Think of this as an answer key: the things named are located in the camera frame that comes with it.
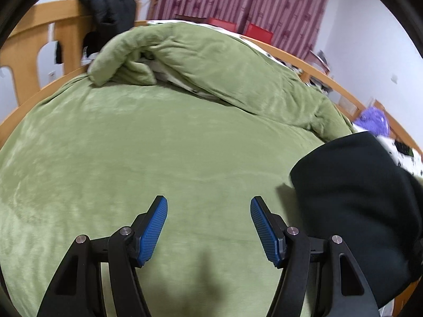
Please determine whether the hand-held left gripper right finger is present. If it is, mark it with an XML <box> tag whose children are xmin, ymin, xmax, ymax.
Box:
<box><xmin>250</xmin><ymin>196</ymin><xmax>380</xmax><ymax>317</ymax></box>

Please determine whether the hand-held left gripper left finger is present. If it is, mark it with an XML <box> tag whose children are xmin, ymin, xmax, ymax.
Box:
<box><xmin>36</xmin><ymin>195</ymin><xmax>169</xmax><ymax>317</ymax></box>

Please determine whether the black printed t-shirt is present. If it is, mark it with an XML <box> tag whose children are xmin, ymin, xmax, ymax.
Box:
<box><xmin>290</xmin><ymin>131</ymin><xmax>423</xmax><ymax>311</ymax></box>

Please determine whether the green bed sheet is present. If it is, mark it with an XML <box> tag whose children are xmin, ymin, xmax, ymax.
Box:
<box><xmin>0</xmin><ymin>73</ymin><xmax>331</xmax><ymax>317</ymax></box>

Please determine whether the purple fluffy cloth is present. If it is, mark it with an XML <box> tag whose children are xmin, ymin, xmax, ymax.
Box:
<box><xmin>358</xmin><ymin>106</ymin><xmax>391</xmax><ymax>138</ymax></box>

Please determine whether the green fleece duvet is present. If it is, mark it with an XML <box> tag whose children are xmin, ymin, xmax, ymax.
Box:
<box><xmin>89</xmin><ymin>21</ymin><xmax>356</xmax><ymax>139</ymax></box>

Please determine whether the red box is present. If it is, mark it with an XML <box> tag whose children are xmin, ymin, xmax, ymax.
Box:
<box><xmin>245</xmin><ymin>23</ymin><xmax>274</xmax><ymax>45</ymax></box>
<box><xmin>208</xmin><ymin>17</ymin><xmax>237</xmax><ymax>34</ymax></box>

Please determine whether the black jacket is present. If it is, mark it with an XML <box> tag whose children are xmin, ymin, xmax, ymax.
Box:
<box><xmin>54</xmin><ymin>0</ymin><xmax>137</xmax><ymax>65</ymax></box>

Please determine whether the wooden rack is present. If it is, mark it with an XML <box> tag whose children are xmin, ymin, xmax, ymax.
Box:
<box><xmin>138</xmin><ymin>0</ymin><xmax>161</xmax><ymax>22</ymax></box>

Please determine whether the wooden bed frame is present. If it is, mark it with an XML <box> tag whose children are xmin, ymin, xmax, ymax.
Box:
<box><xmin>0</xmin><ymin>0</ymin><xmax>423</xmax><ymax>317</ymax></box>

